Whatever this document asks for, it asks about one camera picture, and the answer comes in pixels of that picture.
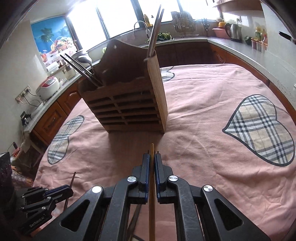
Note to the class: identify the white red rice cooker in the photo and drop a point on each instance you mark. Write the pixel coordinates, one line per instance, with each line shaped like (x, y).
(48, 88)

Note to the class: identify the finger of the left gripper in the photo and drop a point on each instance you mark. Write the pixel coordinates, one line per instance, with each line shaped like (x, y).
(58, 194)

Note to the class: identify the black frying pan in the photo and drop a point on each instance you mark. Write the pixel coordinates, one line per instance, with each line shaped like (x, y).
(288, 37)

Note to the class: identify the seasoning jar set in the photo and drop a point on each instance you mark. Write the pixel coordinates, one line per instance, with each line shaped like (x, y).
(260, 41)

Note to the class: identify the metal grey chopstick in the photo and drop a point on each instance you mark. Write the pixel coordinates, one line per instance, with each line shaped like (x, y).
(91, 76)
(82, 70)

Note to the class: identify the wooden utensil holder box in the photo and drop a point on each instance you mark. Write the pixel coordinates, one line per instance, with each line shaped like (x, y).
(132, 97)

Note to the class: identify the wall power outlet strip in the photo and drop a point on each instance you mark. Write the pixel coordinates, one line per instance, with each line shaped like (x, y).
(22, 94)

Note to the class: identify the green vegetables in sink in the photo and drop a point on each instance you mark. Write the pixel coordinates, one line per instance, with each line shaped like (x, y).
(164, 37)

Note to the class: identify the tropical fruit window poster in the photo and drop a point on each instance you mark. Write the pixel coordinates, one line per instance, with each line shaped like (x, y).
(53, 39)

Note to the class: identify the pink heart-patterned tablecloth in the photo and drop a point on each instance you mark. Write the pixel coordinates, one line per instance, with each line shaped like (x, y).
(225, 128)

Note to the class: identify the stainless electric kettle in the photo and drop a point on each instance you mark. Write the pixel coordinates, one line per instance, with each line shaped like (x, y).
(234, 32)

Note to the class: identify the yellow dish soap bottle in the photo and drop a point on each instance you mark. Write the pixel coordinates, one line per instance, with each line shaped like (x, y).
(146, 19)

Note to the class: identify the silver spoon in holder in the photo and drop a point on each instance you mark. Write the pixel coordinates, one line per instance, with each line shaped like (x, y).
(87, 60)

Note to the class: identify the dish drying rack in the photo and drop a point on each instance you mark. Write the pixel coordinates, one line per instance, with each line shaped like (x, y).
(184, 24)

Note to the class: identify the kitchen sink faucet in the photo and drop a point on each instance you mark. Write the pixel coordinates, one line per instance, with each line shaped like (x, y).
(142, 25)

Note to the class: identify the brown wooden chopstick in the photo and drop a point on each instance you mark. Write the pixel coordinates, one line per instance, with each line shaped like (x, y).
(154, 29)

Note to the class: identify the light wooden chopstick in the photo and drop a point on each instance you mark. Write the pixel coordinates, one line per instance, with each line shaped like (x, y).
(152, 232)

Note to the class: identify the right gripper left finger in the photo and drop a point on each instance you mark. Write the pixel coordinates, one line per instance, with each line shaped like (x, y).
(101, 213)

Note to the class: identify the white round cooker pot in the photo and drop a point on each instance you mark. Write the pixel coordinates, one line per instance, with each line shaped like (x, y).
(79, 53)

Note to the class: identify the dark thin chopstick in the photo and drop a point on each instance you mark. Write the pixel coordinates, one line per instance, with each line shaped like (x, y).
(70, 193)

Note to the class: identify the upper wooden wall cabinets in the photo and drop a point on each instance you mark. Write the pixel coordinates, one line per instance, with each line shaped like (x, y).
(235, 5)

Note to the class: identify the small white electric kettle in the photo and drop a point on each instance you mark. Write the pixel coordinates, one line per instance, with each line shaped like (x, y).
(69, 72)

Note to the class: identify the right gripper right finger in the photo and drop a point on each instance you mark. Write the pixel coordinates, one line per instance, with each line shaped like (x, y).
(202, 213)

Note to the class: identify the pink plastic basin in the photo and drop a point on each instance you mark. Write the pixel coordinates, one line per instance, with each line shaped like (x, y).
(221, 33)

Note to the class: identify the lower wooden kitchen cabinets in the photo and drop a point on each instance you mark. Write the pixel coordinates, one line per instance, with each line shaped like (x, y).
(271, 70)

